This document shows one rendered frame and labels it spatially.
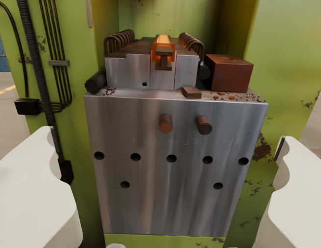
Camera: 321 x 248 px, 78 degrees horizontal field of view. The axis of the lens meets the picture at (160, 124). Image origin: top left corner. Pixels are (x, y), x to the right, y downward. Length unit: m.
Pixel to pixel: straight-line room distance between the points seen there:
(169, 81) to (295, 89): 0.41
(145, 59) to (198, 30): 0.52
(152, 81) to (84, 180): 0.54
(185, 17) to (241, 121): 0.58
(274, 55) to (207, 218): 0.50
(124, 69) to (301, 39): 0.48
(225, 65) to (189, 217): 0.42
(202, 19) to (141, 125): 0.61
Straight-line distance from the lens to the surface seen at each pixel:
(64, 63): 0.63
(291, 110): 0.75
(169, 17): 0.92
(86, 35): 0.61
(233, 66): 0.47
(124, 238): 0.73
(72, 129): 0.73
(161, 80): 0.46
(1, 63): 5.01
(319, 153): 0.68
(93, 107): 0.44
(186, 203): 0.59
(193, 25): 0.93
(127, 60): 0.45
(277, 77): 0.69
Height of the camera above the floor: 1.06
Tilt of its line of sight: 28 degrees down
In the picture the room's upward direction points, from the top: 3 degrees clockwise
